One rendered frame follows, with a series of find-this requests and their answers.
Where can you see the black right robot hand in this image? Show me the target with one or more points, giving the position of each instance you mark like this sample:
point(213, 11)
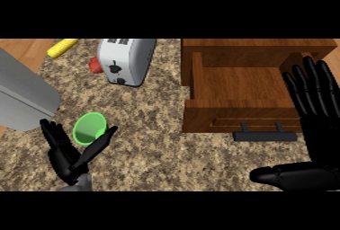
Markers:
point(318, 125)

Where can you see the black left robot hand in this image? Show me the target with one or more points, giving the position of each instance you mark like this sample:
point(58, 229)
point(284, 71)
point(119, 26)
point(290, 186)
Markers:
point(63, 155)

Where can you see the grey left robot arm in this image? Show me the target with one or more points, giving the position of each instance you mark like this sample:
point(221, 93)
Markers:
point(77, 184)

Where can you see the green cup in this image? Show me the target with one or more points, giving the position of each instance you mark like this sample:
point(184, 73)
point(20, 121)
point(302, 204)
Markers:
point(89, 128)

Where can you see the wooden drawer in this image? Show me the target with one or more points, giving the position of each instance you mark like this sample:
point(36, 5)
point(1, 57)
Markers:
point(239, 99)

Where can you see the grey appliance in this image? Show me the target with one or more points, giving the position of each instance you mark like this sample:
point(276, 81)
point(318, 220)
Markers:
point(24, 92)

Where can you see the wooden cabinet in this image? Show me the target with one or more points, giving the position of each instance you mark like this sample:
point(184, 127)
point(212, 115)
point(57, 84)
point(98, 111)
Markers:
point(252, 52)

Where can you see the red object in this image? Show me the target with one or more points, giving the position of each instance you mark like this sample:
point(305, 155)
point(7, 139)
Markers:
point(95, 66)

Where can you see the silver toaster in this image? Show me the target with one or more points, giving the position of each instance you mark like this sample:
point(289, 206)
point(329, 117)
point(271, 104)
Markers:
point(126, 61)

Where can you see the yellow corn cob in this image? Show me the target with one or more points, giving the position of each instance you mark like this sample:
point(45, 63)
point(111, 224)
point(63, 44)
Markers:
point(63, 48)

